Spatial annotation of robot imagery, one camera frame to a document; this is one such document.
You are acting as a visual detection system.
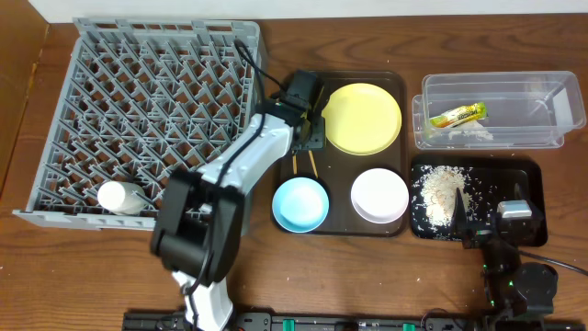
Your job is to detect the white cup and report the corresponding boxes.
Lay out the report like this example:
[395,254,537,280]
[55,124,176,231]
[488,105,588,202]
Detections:
[97,181,146,215]

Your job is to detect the black waste tray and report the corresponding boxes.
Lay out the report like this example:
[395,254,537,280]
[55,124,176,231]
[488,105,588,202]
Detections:
[411,154,548,243]

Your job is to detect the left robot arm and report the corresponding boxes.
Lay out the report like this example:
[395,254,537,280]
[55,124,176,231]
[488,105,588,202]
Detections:
[150,70,325,330]

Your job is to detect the wooden chopstick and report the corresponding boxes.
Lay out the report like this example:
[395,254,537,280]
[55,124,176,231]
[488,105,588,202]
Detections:
[308,151,319,178]
[292,154,298,175]

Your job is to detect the black equipment rail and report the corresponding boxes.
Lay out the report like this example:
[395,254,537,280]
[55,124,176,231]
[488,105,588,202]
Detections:
[121,307,584,331]

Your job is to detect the spilled rice food waste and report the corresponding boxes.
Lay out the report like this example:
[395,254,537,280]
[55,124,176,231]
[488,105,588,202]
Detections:
[412,165,481,234]

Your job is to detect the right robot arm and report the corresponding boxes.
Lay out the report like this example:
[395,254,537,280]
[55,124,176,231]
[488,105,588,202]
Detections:
[451,185,559,331]

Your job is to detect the grey plastic dish rack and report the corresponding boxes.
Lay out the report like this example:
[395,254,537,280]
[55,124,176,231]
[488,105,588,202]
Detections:
[19,18,266,231]

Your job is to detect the clear plastic bin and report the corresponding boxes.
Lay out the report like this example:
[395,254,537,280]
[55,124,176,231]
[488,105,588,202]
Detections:
[413,71,587,150]

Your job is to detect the yellow round plate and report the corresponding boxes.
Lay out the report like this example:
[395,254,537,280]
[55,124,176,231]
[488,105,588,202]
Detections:
[322,83,402,156]

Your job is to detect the green snack wrapper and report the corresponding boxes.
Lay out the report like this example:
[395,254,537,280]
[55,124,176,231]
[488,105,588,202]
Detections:
[430,102,487,128]

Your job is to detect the light blue bowl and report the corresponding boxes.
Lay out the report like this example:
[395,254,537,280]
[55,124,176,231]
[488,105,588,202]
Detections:
[271,177,330,234]

